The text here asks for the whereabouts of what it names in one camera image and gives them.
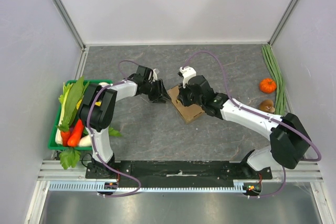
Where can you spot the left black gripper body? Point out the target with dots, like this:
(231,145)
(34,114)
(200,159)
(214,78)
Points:
(154,89)

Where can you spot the green long beans bundle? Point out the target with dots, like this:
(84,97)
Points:
(274,70)

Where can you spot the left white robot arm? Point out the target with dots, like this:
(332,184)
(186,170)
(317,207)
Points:
(97,107)

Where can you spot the orange toy pumpkin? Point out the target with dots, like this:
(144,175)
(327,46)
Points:
(268,85)

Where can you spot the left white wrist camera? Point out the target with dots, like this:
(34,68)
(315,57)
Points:
(155,73)

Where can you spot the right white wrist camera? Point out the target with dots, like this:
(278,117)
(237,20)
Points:
(186,73)

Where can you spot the yellow toy napa cabbage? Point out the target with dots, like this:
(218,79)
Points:
(98,103)

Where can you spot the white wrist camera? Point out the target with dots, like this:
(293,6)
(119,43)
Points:
(155,73)
(186,73)

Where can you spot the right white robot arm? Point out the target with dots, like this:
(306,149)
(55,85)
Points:
(285,133)

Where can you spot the orange toy carrot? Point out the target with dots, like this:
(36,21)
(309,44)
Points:
(76,134)

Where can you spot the grey slotted cable duct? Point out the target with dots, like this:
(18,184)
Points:
(110,187)

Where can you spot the white toy radish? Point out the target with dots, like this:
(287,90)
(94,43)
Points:
(85,141)

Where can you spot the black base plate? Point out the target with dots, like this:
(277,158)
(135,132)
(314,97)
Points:
(190,173)

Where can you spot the brown toy mushroom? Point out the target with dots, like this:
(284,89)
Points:
(267,106)

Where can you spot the green leafy vegetable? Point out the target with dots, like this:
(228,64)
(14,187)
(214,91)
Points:
(72,94)

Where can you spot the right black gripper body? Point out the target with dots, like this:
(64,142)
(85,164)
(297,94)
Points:
(184,97)

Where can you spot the brown cardboard box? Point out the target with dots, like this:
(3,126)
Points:
(188,113)

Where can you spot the green plastic basket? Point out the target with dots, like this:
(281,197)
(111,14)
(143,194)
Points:
(55,143)

